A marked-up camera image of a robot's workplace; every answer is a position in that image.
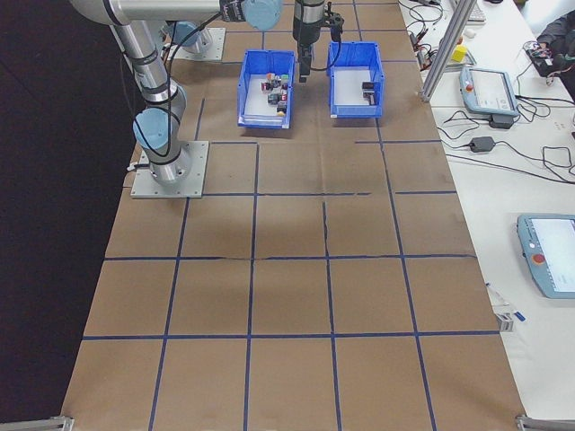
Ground blue plastic button bin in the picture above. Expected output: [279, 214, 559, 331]
[236, 48, 297, 130]

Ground blue plastic capacitor bin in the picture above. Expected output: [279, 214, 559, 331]
[326, 41, 387, 120]

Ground white keyboard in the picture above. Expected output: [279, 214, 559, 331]
[466, 0, 489, 23]

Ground light blue teach pendant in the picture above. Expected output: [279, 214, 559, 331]
[515, 214, 575, 300]
[457, 66, 521, 117]

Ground black power adapter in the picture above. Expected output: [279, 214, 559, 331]
[468, 136, 498, 154]

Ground seated person dark clothes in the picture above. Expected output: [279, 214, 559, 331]
[536, 13, 575, 53]

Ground aluminium profile bar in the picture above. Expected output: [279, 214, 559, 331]
[514, 412, 575, 431]
[0, 415, 75, 431]

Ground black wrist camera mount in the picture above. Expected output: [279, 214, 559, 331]
[323, 11, 346, 44]

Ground white square base plate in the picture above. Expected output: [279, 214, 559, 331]
[129, 139, 211, 198]
[172, 27, 226, 62]

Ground aluminium profile post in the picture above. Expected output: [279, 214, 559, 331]
[420, 0, 477, 103]

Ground black pendant cable box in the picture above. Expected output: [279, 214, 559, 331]
[488, 113, 518, 131]

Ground black desk cable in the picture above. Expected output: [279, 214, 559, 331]
[493, 139, 575, 185]

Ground electronics board with wires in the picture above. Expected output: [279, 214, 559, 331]
[523, 40, 558, 68]

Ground black frame cover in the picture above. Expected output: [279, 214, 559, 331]
[0, 0, 145, 431]

